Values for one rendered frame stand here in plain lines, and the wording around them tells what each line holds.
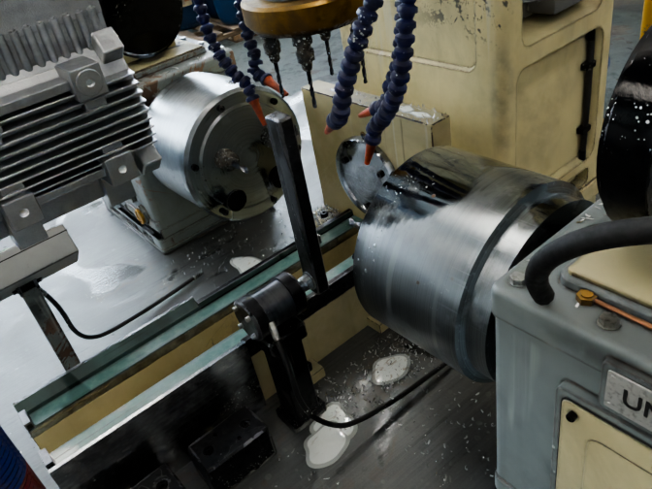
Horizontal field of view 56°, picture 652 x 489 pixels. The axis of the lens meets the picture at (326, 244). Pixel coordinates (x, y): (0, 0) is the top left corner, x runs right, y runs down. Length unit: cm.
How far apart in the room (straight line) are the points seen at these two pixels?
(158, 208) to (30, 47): 73
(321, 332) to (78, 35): 57
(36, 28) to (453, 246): 45
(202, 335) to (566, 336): 61
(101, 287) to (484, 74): 87
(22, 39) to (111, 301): 76
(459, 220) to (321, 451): 40
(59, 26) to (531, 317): 50
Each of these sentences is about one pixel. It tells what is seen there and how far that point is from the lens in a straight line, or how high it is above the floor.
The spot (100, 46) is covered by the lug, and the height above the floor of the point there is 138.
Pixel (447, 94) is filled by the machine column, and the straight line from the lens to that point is 101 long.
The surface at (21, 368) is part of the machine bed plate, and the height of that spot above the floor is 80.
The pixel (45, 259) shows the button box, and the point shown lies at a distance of 100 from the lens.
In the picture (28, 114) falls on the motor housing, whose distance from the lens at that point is 64.
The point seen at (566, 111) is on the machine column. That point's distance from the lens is 113.
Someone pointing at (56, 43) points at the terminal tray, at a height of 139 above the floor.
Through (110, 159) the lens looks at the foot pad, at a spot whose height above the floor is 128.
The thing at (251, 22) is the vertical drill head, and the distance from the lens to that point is 85.
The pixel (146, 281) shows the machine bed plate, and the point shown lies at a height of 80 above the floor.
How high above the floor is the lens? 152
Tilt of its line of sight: 34 degrees down
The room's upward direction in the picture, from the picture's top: 12 degrees counter-clockwise
